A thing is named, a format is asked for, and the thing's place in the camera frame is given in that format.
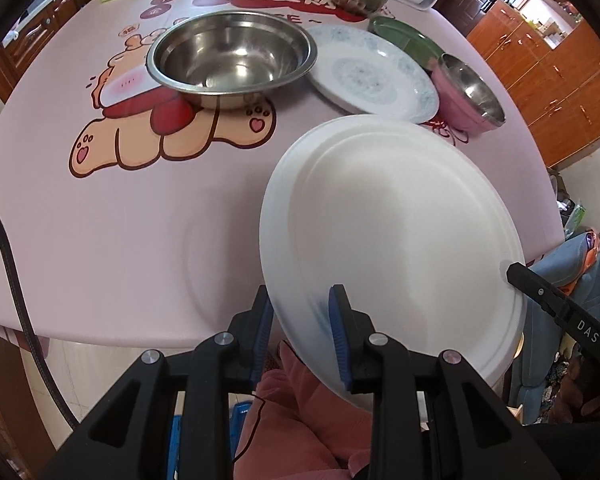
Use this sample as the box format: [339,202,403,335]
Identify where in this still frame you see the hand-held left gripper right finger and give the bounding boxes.
[329,285,563,480]

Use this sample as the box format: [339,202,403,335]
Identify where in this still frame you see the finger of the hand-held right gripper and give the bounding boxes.
[506,261,576,321]

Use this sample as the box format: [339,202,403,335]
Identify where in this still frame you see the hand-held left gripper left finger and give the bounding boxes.
[40,285,275,480]

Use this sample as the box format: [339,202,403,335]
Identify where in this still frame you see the plain white plate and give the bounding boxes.
[259,115,527,413]

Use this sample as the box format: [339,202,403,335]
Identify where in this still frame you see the white blue patterned plate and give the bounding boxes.
[306,27,440,125]

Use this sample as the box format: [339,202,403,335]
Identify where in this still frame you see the green plate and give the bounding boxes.
[368,16,446,72]

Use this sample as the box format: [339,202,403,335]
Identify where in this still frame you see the blue grey jacket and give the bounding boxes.
[510,232,600,426]

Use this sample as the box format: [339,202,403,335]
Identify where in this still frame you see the person's pink trousers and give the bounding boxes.
[240,340,376,480]

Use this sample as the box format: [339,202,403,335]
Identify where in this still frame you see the blue plastic stool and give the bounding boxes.
[167,402,255,480]

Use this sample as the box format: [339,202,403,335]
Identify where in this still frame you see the pink cartoon printed tablecloth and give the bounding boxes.
[0,0,566,351]

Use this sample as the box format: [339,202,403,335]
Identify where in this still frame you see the orange wooden cabinet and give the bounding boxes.
[467,0,600,168]

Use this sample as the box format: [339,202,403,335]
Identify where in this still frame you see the pink steel-lined bowl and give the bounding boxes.
[431,53,507,136]

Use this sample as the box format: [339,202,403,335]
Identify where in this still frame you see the large stainless steel bowl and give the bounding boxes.
[146,11,318,111]

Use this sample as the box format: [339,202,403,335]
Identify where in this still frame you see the dark carved wooden cabinet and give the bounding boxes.
[0,0,101,106]

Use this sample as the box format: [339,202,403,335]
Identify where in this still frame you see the black braided cable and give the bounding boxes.
[0,192,81,431]

